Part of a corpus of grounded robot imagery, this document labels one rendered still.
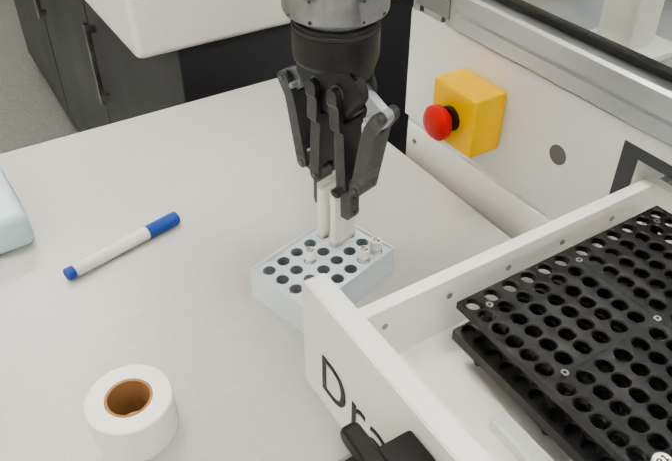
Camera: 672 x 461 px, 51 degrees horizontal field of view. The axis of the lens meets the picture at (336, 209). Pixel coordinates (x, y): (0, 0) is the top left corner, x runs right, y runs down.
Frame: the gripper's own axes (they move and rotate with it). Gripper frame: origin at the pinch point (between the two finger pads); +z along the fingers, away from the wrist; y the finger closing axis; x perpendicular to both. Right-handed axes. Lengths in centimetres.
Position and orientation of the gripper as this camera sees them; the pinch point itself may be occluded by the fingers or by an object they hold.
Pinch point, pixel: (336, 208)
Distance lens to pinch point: 70.6
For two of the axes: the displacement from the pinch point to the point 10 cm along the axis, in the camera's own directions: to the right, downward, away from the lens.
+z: 0.0, 7.9, 6.1
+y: 7.2, 4.2, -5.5
